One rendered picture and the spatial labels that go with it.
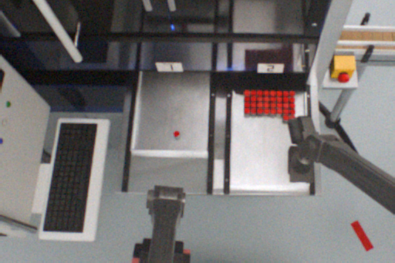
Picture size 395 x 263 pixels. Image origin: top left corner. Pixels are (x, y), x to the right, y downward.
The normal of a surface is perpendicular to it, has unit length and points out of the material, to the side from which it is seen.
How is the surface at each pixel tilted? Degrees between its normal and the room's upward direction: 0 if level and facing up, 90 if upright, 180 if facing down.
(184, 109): 0
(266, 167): 0
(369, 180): 63
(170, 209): 41
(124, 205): 0
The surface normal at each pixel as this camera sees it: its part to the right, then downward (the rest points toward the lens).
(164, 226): 0.16, -0.87
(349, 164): -0.88, -0.06
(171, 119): 0.00, -0.37
